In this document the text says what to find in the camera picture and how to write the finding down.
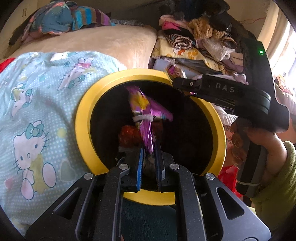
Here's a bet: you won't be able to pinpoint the person's right forearm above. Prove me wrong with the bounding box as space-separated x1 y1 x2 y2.
251 141 296 230

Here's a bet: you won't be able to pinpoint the person's dark teal trousers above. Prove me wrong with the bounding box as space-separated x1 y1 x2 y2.
120 198 177 241

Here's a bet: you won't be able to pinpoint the yellow rimmed black bin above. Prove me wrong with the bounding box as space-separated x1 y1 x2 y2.
74 68 226 207

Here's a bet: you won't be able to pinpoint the purple snack wrapper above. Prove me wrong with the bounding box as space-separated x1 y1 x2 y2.
125 86 174 155

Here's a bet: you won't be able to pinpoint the grey patterned cloth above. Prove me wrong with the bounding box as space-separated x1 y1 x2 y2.
109 19 144 27

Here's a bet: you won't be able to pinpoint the red plastic bag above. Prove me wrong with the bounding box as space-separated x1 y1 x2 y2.
118 122 164 149

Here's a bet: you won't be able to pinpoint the light blue cartoon cat blanket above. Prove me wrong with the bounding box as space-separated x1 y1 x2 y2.
0 51 121 232

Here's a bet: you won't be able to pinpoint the teal floral quilt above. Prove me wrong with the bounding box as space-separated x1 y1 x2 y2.
22 0 77 42

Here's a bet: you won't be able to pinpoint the red floor bag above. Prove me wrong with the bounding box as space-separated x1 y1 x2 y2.
217 166 243 197

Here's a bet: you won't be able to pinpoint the blue striped cloth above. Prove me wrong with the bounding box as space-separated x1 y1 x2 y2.
72 6 116 30

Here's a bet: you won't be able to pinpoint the grey box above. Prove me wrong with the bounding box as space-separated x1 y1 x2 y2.
151 59 178 71

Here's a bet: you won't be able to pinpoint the person's right hand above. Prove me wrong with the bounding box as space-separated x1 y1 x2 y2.
230 117 288 178

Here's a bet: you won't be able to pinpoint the brown cloth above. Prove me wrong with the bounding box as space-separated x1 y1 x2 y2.
8 23 28 47

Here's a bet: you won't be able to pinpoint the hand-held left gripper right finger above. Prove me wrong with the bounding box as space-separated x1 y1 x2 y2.
154 141 271 241

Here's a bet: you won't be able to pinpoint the yellow cartoon blanket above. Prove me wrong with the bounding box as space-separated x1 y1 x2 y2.
151 38 222 75

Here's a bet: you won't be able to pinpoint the grey headboard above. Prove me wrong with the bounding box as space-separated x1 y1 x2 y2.
102 0 167 28

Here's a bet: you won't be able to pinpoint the white curtain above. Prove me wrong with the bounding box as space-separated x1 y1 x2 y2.
257 5 296 77

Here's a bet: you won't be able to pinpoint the beige bed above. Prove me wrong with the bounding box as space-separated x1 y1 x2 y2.
9 24 158 72

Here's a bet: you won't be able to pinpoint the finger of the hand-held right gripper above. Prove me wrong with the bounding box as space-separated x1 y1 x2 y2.
190 92 237 111
172 74 271 114

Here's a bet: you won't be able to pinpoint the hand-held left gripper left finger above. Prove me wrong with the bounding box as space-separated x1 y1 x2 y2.
24 145 145 241

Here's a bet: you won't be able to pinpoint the red floral blanket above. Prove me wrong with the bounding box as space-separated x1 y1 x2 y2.
0 58 16 72

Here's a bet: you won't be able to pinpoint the white wardrobe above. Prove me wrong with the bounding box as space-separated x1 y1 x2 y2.
5 0 44 30

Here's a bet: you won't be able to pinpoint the pile of clothes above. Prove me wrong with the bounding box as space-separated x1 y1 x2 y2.
158 0 257 79

